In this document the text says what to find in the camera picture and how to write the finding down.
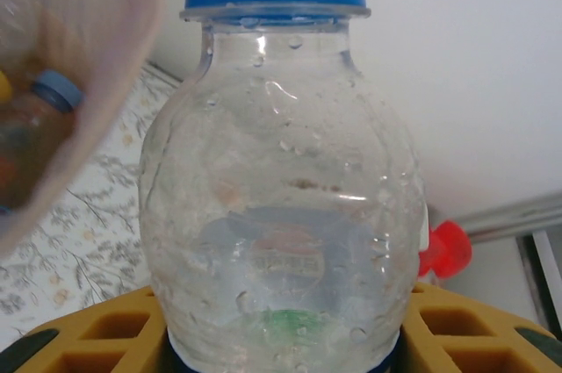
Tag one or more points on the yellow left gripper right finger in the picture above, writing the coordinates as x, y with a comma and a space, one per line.
461, 346

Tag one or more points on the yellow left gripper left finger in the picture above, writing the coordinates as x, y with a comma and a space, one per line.
70, 346

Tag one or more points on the clear bottle dark blue label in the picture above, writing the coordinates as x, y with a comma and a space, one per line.
281, 149

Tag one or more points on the beige bin with pink liner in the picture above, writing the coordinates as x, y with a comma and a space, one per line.
110, 17

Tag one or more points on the red plastic toy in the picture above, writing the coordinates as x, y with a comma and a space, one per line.
448, 250

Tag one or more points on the aluminium right frame post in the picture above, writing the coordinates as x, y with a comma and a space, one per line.
518, 215

